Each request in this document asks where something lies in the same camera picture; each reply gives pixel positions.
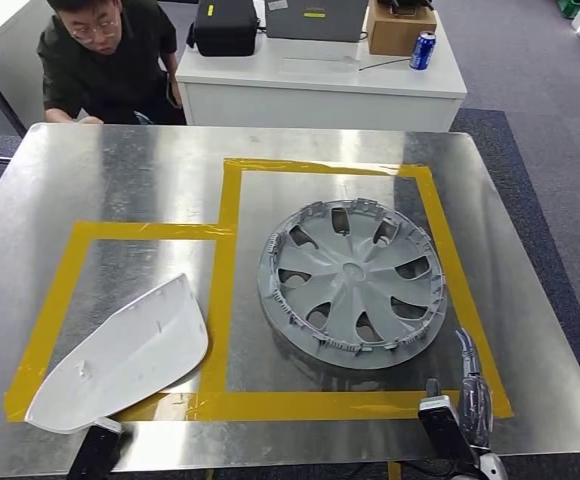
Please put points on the person's right hand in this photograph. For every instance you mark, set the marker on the person's right hand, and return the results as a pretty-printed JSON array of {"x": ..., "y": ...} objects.
[{"x": 91, "y": 121}]

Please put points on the person's left hand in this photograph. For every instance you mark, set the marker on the person's left hand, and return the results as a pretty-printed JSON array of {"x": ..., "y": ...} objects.
[{"x": 175, "y": 89}]

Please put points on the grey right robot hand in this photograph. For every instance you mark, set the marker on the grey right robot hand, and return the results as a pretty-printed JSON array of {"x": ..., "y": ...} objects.
[{"x": 475, "y": 411}]

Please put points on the grey plastic hubcap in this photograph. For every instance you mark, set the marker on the grey plastic hubcap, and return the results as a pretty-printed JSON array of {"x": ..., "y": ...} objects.
[{"x": 353, "y": 281}]

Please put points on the white plastic cover part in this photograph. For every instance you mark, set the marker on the white plastic cover part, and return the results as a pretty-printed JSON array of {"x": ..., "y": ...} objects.
[{"x": 125, "y": 358}]

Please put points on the steel workbench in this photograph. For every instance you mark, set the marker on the steel workbench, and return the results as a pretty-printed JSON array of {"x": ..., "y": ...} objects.
[{"x": 145, "y": 172}]

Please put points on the yellow workbench tape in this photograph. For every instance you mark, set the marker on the yellow workbench tape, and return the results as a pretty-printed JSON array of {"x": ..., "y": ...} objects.
[{"x": 222, "y": 298}]

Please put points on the person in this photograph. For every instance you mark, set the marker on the person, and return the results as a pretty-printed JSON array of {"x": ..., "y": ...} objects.
[{"x": 110, "y": 73}]

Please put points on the black carrying case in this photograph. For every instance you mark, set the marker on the black carrying case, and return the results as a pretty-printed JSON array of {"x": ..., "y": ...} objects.
[{"x": 225, "y": 30}]

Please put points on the yellow floor tape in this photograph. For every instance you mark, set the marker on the yellow floor tape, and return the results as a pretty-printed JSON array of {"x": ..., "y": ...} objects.
[{"x": 394, "y": 472}]

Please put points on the grey laptop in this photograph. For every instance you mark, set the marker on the grey laptop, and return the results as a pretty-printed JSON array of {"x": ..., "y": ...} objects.
[{"x": 315, "y": 26}]

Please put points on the cardboard box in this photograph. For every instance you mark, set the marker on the cardboard box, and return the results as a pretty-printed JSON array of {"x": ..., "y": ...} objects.
[{"x": 397, "y": 36}]

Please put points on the black remote controller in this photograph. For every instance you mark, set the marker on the black remote controller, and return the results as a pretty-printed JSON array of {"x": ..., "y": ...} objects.
[{"x": 405, "y": 5}]

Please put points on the blue soda can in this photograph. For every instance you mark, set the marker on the blue soda can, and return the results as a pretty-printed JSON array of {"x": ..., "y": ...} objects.
[{"x": 422, "y": 52}]

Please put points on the green plastic crate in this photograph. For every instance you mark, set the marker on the green plastic crate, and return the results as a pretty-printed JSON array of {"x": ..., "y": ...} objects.
[{"x": 570, "y": 8}]

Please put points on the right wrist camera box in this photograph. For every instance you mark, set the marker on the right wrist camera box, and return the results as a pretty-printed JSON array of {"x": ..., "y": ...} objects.
[{"x": 445, "y": 430}]

